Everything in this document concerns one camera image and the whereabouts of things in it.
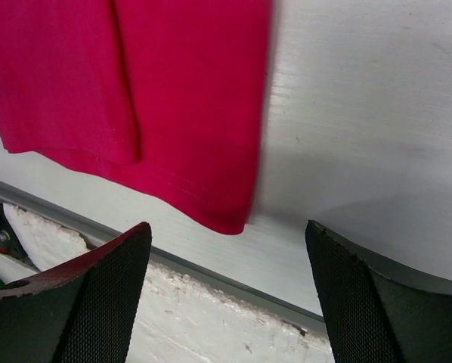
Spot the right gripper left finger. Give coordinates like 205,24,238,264
0,222,152,363

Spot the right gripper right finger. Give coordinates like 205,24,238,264
305,220,452,362

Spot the magenta t shirt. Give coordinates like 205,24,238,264
0,1,274,235

